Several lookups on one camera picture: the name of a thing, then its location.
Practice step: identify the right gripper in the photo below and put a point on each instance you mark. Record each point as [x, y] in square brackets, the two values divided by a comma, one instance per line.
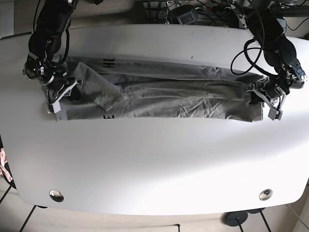
[61, 88]

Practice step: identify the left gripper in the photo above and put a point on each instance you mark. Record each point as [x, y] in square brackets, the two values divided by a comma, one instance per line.
[270, 93]

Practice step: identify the light grey T-shirt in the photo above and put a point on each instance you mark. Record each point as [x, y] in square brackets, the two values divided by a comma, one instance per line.
[138, 88]

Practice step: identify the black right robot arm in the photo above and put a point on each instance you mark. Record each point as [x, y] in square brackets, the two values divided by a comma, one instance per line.
[49, 47]

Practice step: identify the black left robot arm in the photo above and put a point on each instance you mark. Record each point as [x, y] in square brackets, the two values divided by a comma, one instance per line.
[262, 19]

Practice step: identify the right table grommet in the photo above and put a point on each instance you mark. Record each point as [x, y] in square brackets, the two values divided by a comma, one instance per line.
[265, 195]

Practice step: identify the table grommet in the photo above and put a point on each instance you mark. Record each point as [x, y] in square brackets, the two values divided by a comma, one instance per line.
[265, 195]
[56, 196]

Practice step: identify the left table grommet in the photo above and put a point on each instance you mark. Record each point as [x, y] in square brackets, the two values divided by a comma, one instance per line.
[56, 196]

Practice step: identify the grey socket box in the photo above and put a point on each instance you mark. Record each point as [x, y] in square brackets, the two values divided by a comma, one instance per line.
[186, 16]

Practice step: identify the round black stand base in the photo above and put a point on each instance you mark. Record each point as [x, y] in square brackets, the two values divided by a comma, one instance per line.
[234, 219]

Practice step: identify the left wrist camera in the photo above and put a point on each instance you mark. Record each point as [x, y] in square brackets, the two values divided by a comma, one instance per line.
[275, 114]

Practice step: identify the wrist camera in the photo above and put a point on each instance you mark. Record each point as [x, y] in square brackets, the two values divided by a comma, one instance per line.
[53, 107]
[275, 114]

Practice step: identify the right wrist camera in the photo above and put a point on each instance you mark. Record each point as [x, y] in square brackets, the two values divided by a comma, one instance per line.
[53, 107]

